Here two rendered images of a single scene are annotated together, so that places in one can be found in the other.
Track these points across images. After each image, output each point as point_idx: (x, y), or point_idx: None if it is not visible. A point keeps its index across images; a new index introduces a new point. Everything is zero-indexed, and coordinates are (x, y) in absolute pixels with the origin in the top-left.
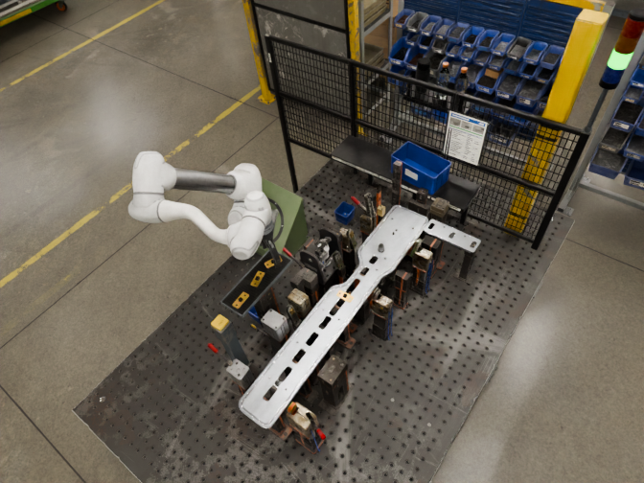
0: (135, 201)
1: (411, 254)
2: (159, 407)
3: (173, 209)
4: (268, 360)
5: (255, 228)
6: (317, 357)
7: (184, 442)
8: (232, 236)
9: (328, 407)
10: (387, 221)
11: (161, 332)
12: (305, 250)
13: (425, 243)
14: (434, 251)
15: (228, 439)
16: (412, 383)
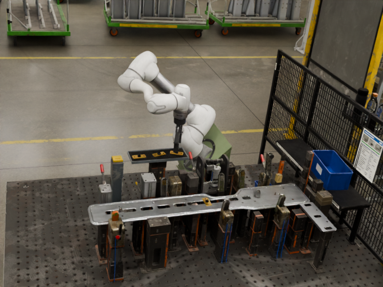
0: (125, 73)
1: (275, 208)
2: (49, 207)
3: (139, 83)
4: (132, 226)
5: (169, 99)
6: (157, 215)
7: (45, 229)
8: (154, 95)
9: (143, 267)
10: (278, 187)
11: (87, 179)
12: (200, 156)
13: (293, 212)
14: (296, 220)
15: (69, 243)
16: None
